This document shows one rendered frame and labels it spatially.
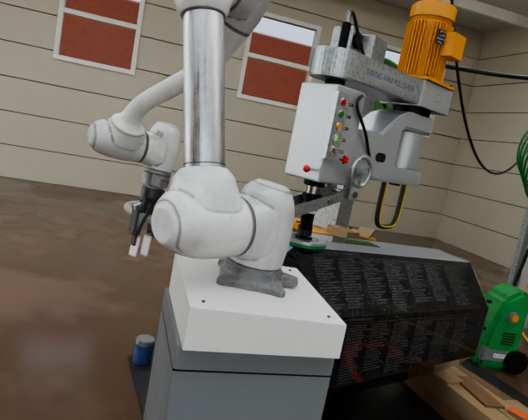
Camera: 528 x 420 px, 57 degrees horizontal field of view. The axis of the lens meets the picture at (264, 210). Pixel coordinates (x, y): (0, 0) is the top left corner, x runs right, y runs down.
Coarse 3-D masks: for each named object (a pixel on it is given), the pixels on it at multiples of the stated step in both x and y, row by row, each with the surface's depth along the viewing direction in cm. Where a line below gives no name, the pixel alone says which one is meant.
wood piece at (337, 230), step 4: (328, 224) 313; (328, 228) 312; (332, 228) 309; (336, 228) 305; (340, 228) 304; (344, 228) 307; (348, 228) 310; (332, 232) 308; (336, 232) 305; (340, 232) 302; (344, 232) 299; (348, 232) 297; (352, 232) 299; (356, 232) 300; (340, 236) 302; (344, 236) 299; (348, 236) 298; (352, 236) 299; (356, 236) 301
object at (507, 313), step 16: (496, 288) 354; (512, 288) 345; (496, 304) 343; (512, 304) 336; (496, 320) 340; (512, 320) 335; (496, 336) 339; (512, 336) 340; (480, 352) 341; (496, 352) 340; (512, 352) 339; (512, 368) 339
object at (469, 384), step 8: (440, 376) 264; (448, 376) 266; (456, 376) 268; (464, 376) 271; (448, 384) 259; (464, 384) 260; (472, 384) 262; (472, 392) 252; (480, 392) 254; (488, 392) 256; (480, 400) 246; (488, 400) 247; (496, 400) 249; (504, 408) 243
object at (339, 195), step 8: (320, 192) 234; (328, 192) 238; (336, 192) 225; (344, 192) 229; (296, 200) 224; (312, 200) 216; (320, 200) 218; (328, 200) 221; (336, 200) 226; (344, 200) 230; (296, 208) 209; (304, 208) 212; (312, 208) 216; (320, 208) 219; (296, 216) 210
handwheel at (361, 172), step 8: (360, 160) 214; (368, 160) 218; (352, 168) 212; (360, 168) 216; (368, 168) 220; (352, 176) 213; (360, 176) 217; (368, 176) 222; (352, 184) 216; (360, 184) 219
